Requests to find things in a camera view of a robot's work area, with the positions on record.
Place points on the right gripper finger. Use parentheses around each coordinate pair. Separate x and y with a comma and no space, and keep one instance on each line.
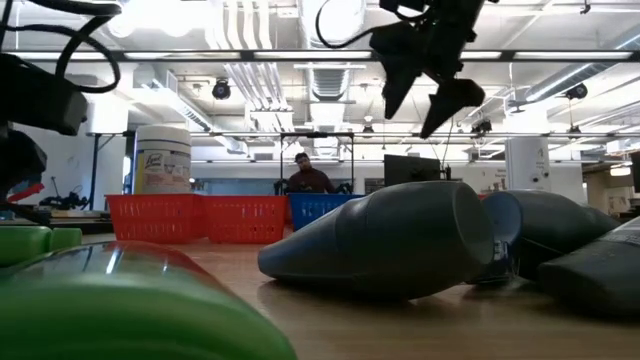
(452,100)
(397,85)

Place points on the green travel bottle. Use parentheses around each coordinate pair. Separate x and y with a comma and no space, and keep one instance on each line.
(125,310)
(30,245)

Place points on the grey travel bottle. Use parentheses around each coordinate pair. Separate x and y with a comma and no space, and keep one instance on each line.
(390,240)
(560,230)

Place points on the small dark razor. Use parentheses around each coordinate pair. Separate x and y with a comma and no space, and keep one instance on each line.
(501,260)

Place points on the dark toiletry bottle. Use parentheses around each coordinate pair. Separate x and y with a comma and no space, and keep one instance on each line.
(595,275)

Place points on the black background robot arm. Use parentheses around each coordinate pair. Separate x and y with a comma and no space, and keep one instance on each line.
(65,201)

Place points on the red bar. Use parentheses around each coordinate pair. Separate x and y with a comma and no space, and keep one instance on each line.
(27,192)

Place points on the black ceiling spotlight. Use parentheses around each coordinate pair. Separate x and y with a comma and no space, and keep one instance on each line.
(221,90)
(577,91)
(481,126)

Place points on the black computer monitor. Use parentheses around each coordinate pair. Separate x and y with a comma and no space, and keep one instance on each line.
(412,170)

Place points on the white column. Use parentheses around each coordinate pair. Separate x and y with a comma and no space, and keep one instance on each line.
(527,165)

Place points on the person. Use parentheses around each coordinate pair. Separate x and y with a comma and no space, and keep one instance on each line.
(310,181)

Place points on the white disinfecting wipes canister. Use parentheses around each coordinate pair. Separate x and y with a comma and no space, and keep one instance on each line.
(162,160)

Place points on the blue plastic basket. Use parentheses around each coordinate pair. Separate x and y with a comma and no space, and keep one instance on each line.
(312,207)

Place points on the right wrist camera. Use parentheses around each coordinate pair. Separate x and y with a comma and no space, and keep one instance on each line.
(395,45)

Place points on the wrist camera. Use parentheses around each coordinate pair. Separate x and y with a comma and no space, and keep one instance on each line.
(395,45)
(35,95)

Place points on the black overhead frame bar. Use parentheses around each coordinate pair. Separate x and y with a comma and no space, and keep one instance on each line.
(507,55)

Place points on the silver ventilation duct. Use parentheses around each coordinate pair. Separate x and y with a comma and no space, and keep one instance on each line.
(330,82)

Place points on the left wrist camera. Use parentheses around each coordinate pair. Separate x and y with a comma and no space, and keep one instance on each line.
(35,95)

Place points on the black vertical post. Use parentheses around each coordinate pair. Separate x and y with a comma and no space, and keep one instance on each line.
(94,170)

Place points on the black aluminium table frame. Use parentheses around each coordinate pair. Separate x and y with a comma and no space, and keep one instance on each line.
(95,226)

